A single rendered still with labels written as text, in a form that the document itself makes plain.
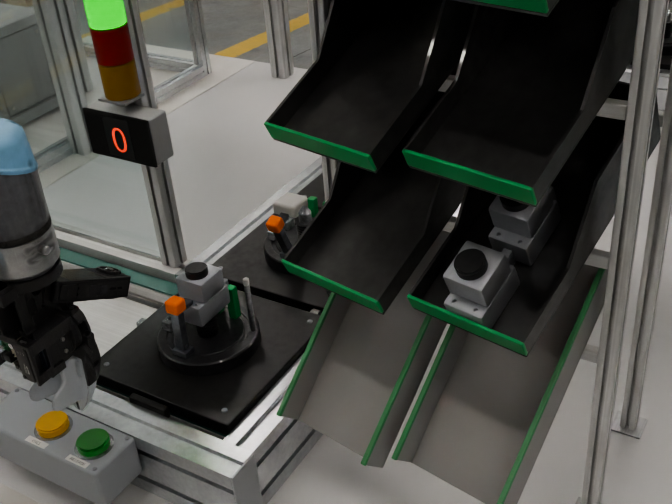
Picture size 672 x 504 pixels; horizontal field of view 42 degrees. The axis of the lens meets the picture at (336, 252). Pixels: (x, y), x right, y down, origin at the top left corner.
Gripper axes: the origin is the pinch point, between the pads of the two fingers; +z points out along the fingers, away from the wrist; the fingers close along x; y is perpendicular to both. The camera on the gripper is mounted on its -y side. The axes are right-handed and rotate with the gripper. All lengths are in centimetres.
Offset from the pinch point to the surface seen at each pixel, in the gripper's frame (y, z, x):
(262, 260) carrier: -41.1, 6.6, -3.7
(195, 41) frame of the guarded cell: -122, 8, -82
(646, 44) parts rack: -25, -41, 54
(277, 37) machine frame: -128, 6, -59
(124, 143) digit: -30.1, -16.1, -16.6
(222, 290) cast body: -22.9, -1.6, 3.6
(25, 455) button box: 4.0, 10.5, -9.4
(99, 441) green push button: 0.4, 6.5, 1.1
